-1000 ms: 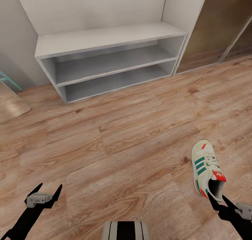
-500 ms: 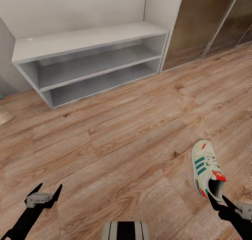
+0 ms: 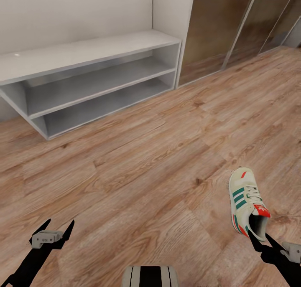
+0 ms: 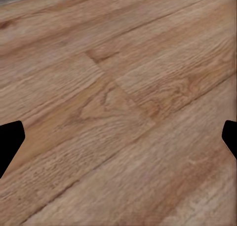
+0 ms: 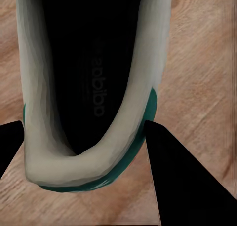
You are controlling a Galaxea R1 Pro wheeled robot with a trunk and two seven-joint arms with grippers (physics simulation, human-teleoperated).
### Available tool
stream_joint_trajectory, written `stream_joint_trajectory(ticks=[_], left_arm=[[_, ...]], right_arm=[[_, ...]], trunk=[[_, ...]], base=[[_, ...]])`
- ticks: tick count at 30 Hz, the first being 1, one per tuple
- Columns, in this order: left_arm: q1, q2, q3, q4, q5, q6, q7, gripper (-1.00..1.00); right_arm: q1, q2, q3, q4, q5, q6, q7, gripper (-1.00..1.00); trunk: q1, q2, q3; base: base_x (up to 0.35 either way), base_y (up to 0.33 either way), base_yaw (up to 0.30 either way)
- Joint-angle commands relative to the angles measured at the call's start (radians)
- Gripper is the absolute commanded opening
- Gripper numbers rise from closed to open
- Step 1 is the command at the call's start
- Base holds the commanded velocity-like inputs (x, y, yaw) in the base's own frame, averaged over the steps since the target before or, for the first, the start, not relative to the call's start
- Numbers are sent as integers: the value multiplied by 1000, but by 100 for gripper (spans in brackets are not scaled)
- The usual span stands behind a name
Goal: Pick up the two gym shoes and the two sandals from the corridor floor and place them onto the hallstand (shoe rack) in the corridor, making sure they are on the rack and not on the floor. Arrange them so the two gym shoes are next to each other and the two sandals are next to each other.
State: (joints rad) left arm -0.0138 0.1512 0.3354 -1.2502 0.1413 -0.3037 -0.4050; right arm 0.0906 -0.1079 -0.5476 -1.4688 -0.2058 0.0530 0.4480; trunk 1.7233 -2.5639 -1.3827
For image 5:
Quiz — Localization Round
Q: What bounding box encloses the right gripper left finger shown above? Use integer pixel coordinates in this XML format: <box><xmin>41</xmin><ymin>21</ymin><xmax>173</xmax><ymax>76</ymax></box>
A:
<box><xmin>0</xmin><ymin>121</ymin><xmax>24</xmax><ymax>178</ymax></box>

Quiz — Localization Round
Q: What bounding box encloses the gym shoe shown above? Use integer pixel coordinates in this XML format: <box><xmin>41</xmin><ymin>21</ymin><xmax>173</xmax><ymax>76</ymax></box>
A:
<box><xmin>15</xmin><ymin>0</ymin><xmax>171</xmax><ymax>193</ymax></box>

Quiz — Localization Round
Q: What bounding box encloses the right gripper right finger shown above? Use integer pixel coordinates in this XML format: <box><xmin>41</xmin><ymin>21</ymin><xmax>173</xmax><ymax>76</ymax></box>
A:
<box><xmin>146</xmin><ymin>120</ymin><xmax>237</xmax><ymax>226</ymax></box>

